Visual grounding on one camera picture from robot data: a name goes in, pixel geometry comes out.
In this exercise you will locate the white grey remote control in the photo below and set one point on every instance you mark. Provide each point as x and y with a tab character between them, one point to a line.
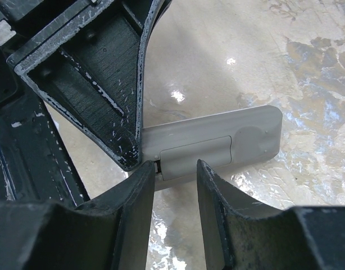
236	138

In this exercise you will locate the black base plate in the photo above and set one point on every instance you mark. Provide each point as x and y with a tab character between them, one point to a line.
34	162

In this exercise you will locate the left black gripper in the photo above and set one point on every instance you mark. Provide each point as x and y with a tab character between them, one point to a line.
9	42

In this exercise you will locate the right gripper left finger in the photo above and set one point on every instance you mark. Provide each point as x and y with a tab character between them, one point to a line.
110	231

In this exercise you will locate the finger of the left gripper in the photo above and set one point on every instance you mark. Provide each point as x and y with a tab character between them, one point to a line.
86	59

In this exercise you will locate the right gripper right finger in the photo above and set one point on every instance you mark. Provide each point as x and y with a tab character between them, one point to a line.
240	232

